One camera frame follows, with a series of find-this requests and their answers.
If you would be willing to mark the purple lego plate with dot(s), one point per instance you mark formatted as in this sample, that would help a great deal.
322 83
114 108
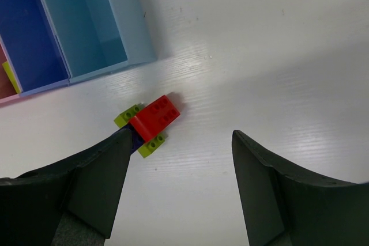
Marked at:
135 140

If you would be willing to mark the green curved lego brick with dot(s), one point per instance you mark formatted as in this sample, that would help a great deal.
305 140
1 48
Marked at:
9 72

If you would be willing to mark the narrow pink container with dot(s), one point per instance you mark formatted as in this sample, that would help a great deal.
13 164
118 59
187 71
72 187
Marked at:
8 93

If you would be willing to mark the light blue container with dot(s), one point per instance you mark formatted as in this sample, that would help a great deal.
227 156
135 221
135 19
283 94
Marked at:
99 37

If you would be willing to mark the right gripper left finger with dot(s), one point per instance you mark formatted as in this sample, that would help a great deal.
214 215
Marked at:
70 202

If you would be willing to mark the red flower lego brick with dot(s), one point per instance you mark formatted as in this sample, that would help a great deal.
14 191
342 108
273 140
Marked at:
154 118

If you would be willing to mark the blue purple container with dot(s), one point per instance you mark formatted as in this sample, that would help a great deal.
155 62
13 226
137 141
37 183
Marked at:
31 47

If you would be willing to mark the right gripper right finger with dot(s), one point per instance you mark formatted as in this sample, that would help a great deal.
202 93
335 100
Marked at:
286 204

